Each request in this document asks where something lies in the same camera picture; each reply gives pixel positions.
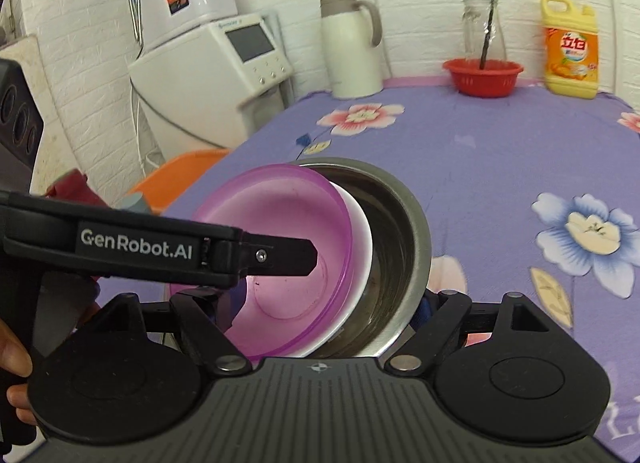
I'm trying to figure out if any white water dispenser with screen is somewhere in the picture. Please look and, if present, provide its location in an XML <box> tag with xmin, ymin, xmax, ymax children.
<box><xmin>129</xmin><ymin>13</ymin><xmax>295</xmax><ymax>164</ymax></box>

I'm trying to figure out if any dark red cloth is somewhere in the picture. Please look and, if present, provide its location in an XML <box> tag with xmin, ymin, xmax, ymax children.
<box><xmin>46</xmin><ymin>169</ymin><xmax>110</xmax><ymax>208</ymax></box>

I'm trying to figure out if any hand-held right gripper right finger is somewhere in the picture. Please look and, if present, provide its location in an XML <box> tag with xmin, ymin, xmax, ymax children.
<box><xmin>384</xmin><ymin>289</ymin><xmax>556</xmax><ymax>378</ymax></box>

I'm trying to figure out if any glass pitcher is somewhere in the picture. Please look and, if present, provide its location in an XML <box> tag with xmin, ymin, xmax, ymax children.
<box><xmin>462</xmin><ymin>0</ymin><xmax>507</xmax><ymax>64</ymax></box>

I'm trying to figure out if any white bowl with red pattern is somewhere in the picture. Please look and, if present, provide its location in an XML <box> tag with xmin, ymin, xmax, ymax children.
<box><xmin>295</xmin><ymin>183</ymin><xmax>374</xmax><ymax>359</ymax></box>

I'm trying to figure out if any black stirring stick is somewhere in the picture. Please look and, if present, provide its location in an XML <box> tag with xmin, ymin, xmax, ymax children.
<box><xmin>479</xmin><ymin>0</ymin><xmax>498</xmax><ymax>71</ymax></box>

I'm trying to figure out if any purple plastic bowl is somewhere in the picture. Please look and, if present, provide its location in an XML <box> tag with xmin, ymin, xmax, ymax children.
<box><xmin>169</xmin><ymin>165</ymin><xmax>357</xmax><ymax>358</ymax></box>

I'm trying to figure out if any red plastic basket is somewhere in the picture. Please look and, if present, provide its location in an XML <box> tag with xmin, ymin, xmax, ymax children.
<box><xmin>442</xmin><ymin>58</ymin><xmax>524</xmax><ymax>98</ymax></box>

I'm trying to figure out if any grey round object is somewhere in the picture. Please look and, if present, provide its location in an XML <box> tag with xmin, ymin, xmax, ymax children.
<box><xmin>116</xmin><ymin>192</ymin><xmax>151</xmax><ymax>214</ymax></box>

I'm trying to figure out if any purple floral tablecloth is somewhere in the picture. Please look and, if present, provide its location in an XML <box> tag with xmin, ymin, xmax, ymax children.
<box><xmin>165</xmin><ymin>75</ymin><xmax>640</xmax><ymax>444</ymax></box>

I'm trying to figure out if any black appliance with round dials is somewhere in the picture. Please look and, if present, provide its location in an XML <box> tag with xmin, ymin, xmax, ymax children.
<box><xmin>0</xmin><ymin>59</ymin><xmax>47</xmax><ymax>194</ymax></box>

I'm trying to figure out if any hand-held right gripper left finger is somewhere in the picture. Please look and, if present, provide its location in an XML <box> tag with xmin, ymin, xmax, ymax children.
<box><xmin>107</xmin><ymin>288</ymin><xmax>253</xmax><ymax>378</ymax></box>

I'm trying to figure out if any stainless steel bowl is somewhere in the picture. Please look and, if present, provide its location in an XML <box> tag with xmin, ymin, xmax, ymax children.
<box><xmin>295</xmin><ymin>157</ymin><xmax>432</xmax><ymax>360</ymax></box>

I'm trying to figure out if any white thermos jug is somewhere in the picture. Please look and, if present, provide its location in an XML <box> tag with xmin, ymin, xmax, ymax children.
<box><xmin>320</xmin><ymin>0</ymin><xmax>385</xmax><ymax>100</ymax></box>

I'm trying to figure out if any yellow detergent bottle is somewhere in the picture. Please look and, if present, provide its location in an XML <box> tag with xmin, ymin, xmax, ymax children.
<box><xmin>540</xmin><ymin>0</ymin><xmax>600</xmax><ymax>100</ymax></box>

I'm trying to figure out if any orange plastic stool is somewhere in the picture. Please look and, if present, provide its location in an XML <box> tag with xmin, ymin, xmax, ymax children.
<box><xmin>127</xmin><ymin>148</ymin><xmax>231</xmax><ymax>216</ymax></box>

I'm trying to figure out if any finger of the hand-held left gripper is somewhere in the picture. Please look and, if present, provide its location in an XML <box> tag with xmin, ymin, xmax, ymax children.
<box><xmin>238</xmin><ymin>233</ymin><xmax>321</xmax><ymax>277</ymax></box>

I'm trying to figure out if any person's left hand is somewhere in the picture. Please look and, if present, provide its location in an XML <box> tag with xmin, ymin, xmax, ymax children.
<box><xmin>0</xmin><ymin>318</ymin><xmax>35</xmax><ymax>414</ymax></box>

